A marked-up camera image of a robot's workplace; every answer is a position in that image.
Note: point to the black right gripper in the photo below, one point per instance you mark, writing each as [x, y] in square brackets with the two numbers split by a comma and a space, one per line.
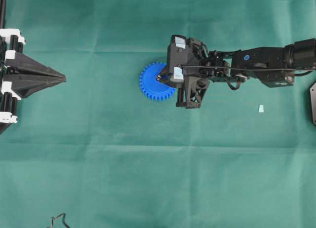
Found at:
[191, 67]

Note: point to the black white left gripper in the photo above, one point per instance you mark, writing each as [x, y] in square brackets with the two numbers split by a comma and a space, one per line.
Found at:
[15, 86]

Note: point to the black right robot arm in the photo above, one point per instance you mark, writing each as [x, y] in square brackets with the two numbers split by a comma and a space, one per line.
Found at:
[273, 66]

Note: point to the blue plastic gear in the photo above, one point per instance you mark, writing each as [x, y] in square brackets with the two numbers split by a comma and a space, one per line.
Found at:
[152, 88]

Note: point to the black pole top left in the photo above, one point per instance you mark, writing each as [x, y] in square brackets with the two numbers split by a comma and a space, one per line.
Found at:
[2, 13]

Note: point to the pale green tape piece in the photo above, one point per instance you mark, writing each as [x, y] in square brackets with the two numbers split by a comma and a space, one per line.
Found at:
[261, 109]

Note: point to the green cloth mat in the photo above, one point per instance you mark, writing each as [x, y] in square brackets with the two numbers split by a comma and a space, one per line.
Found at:
[97, 149]

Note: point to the black mounting plate right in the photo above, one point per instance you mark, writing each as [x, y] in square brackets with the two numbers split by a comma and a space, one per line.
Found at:
[313, 102]

